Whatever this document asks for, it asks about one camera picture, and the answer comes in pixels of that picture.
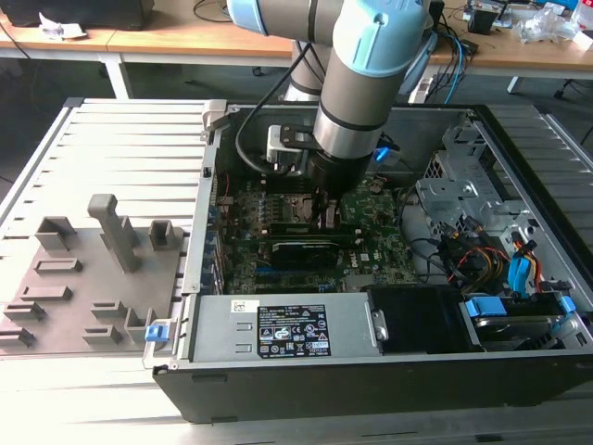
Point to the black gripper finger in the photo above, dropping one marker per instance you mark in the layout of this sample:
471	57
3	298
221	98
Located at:
322	208

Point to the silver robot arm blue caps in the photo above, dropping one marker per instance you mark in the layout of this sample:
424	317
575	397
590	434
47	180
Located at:
361	83

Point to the CPU socket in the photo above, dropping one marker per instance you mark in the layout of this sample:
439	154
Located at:
299	206

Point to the silver coin battery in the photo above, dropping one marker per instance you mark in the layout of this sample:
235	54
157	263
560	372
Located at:
376	186

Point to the green motherboard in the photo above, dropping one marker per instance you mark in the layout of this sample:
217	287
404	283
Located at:
366	208

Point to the black graphics card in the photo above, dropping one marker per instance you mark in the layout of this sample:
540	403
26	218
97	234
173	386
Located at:
306	252

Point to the blue expansion slot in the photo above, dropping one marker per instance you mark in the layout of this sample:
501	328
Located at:
264	269

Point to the white power strip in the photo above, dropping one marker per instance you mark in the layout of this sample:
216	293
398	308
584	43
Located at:
420	89

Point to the black case latch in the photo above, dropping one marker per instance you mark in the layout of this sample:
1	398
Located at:
208	173

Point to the metal drive cage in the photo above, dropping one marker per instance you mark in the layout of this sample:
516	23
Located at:
463	194

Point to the black plastic cover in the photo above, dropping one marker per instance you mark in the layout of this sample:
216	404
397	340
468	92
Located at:
417	320

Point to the grey power supply with label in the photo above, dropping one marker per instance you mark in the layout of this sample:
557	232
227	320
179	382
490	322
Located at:
218	334

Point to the black open PC case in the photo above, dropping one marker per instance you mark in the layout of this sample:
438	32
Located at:
324	394

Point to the blue disk carrier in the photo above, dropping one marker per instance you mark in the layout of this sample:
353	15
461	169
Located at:
484	308

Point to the wooden desk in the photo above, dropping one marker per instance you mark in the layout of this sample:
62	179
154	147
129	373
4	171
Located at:
509	53
185	41

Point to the blue case latch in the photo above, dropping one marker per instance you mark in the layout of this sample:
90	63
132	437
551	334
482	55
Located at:
156	333

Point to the black desk device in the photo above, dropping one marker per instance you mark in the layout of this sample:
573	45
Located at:
482	21

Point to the silver hard disk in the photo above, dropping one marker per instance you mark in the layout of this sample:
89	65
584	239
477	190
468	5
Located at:
514	326

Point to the grey parts rack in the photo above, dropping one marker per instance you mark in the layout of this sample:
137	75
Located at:
92	278

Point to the clear plastic bags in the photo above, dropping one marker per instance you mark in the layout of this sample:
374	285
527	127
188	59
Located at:
546	23

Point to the crumpled white paper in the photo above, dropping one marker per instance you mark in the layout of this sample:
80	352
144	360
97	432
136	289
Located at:
60	29

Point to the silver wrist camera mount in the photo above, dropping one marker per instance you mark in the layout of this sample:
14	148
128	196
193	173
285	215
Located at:
282	139

